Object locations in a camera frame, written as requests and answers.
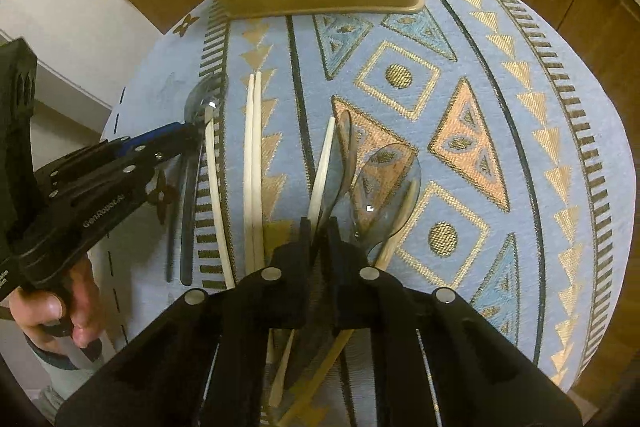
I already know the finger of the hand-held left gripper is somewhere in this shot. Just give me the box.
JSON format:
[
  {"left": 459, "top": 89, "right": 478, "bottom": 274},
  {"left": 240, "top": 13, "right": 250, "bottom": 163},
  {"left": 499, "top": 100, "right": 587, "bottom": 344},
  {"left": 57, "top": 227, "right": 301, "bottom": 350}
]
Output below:
[
  {"left": 50, "top": 138, "right": 203, "bottom": 214},
  {"left": 35, "top": 122, "right": 199, "bottom": 188}
]

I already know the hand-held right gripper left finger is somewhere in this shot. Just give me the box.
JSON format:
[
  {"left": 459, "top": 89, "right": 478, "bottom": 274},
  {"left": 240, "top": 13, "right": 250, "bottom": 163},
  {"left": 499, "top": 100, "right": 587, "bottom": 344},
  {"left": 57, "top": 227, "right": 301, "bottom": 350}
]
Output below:
[{"left": 55, "top": 217, "right": 313, "bottom": 427}]

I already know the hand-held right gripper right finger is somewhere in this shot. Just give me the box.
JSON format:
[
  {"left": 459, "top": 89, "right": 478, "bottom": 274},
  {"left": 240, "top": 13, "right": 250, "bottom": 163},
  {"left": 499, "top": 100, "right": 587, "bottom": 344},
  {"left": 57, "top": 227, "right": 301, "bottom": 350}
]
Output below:
[{"left": 327, "top": 217, "right": 583, "bottom": 427}]

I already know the clear grey plastic spoon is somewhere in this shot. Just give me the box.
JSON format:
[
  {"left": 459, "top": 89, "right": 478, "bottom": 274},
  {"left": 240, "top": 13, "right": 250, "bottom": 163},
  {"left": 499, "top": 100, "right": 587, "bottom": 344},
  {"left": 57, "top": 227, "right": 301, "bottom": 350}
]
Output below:
[
  {"left": 165, "top": 154, "right": 185, "bottom": 283},
  {"left": 350, "top": 144, "right": 422, "bottom": 255},
  {"left": 320, "top": 109, "right": 357, "bottom": 228},
  {"left": 179, "top": 72, "right": 230, "bottom": 286}
]

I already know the cream chopstick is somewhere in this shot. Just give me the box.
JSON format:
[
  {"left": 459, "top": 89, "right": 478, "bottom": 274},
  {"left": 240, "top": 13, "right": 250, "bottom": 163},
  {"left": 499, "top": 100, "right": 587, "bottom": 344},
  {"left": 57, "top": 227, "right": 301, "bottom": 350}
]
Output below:
[
  {"left": 252, "top": 72, "right": 266, "bottom": 275},
  {"left": 204, "top": 106, "right": 237, "bottom": 290},
  {"left": 267, "top": 117, "right": 337, "bottom": 408},
  {"left": 243, "top": 74, "right": 257, "bottom": 280}
]

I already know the tan wooden chopstick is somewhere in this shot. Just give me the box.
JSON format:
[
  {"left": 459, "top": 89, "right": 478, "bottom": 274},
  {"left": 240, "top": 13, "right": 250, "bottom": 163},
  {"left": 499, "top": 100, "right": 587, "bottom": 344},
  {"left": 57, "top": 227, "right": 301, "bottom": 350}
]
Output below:
[{"left": 272, "top": 184, "right": 418, "bottom": 427}]

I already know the person's left hand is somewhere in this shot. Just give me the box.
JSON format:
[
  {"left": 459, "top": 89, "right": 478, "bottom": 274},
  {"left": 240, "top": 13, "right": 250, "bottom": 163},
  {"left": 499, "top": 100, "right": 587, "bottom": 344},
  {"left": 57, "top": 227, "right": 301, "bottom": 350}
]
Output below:
[{"left": 10, "top": 257, "right": 107, "bottom": 356}]

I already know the blue patterned tablecloth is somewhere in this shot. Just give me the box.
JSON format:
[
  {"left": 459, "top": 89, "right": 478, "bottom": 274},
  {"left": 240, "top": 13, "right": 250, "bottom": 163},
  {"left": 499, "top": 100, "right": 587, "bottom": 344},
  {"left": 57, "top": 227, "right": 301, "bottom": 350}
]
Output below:
[{"left": 100, "top": 0, "right": 630, "bottom": 427}]

